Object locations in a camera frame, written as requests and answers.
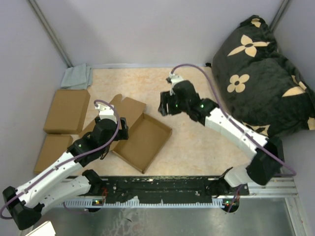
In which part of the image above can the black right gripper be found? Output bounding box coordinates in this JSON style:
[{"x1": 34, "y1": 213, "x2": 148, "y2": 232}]
[{"x1": 158, "y1": 90, "x2": 189, "y2": 117}]

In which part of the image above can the brown cardboard box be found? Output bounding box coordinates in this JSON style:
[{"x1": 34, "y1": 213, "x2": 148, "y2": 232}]
[
  {"x1": 33, "y1": 135, "x2": 73, "y2": 174},
  {"x1": 78, "y1": 93, "x2": 173, "y2": 174},
  {"x1": 43, "y1": 89, "x2": 91, "y2": 135}
]

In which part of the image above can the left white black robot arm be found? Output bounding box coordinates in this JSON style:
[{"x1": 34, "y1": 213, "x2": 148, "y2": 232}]
[{"x1": 1, "y1": 118, "x2": 128, "y2": 230}]

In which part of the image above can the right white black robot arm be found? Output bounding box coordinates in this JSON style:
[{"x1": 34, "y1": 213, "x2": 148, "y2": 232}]
[{"x1": 158, "y1": 78, "x2": 283, "y2": 195}]

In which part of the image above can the light blue folded cloth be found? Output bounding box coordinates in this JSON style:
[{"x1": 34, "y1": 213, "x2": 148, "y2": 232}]
[{"x1": 61, "y1": 63, "x2": 93, "y2": 90}]

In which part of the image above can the black floral pillow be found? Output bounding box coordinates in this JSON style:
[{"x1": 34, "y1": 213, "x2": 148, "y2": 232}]
[{"x1": 211, "y1": 15, "x2": 315, "y2": 137}]

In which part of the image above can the white object corner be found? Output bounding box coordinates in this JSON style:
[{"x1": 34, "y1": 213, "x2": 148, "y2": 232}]
[{"x1": 26, "y1": 221, "x2": 56, "y2": 236}]

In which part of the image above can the white slotted cable duct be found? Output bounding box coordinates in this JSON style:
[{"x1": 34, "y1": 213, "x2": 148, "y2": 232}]
[{"x1": 65, "y1": 197, "x2": 232, "y2": 209}]

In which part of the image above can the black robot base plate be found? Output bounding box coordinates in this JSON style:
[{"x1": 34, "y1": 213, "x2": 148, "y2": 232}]
[{"x1": 73, "y1": 175, "x2": 251, "y2": 213}]

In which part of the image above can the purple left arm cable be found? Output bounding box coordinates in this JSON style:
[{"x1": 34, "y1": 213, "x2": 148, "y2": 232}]
[{"x1": 0, "y1": 99, "x2": 121, "y2": 219}]

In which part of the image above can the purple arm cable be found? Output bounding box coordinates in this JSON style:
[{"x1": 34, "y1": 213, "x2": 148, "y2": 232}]
[
  {"x1": 171, "y1": 64, "x2": 297, "y2": 213},
  {"x1": 0, "y1": 99, "x2": 121, "y2": 219}
]

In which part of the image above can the left aluminium corner post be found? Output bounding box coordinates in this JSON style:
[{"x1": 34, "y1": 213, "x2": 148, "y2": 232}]
[{"x1": 27, "y1": 0, "x2": 73, "y2": 68}]

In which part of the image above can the aluminium corner post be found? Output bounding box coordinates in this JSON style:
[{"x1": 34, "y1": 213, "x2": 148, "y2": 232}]
[
  {"x1": 27, "y1": 0, "x2": 73, "y2": 68},
  {"x1": 269, "y1": 0, "x2": 291, "y2": 31}
]

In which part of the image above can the aluminium frame rail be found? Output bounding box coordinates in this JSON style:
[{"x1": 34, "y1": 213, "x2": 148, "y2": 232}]
[{"x1": 31, "y1": 178, "x2": 297, "y2": 197}]

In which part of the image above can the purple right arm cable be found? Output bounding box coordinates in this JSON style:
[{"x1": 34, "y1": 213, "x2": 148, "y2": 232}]
[{"x1": 171, "y1": 64, "x2": 297, "y2": 213}]

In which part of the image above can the right aluminium corner post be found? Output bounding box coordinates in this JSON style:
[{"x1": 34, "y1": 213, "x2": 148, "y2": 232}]
[{"x1": 269, "y1": 0, "x2": 291, "y2": 31}]

